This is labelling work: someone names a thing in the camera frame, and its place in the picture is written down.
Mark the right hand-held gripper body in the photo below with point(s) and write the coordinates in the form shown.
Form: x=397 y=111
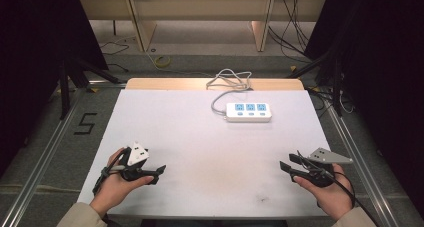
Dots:
x=321 y=173

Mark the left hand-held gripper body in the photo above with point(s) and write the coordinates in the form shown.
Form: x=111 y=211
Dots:
x=137 y=155

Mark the person's right hand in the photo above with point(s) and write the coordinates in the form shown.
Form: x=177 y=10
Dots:
x=335 y=198

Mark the person's left hand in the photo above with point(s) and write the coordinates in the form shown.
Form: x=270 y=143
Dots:
x=115 y=187

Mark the white table cover board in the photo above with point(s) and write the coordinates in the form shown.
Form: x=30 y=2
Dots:
x=200 y=147

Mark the white power strip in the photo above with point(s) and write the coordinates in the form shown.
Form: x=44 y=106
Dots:
x=248 y=113

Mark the black tripod stand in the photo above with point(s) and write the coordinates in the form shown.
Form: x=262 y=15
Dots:
x=336 y=87
x=65 y=87

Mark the yellow tape roll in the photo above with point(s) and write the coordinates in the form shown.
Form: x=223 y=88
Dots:
x=162 y=61

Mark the black curtain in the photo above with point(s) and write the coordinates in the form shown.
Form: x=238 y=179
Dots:
x=40 y=53
x=386 y=70

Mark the light wooden shelf unit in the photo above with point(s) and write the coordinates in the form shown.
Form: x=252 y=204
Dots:
x=200 y=7

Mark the aluminium floor rail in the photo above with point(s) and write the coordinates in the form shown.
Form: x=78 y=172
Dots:
x=43 y=153
x=363 y=167

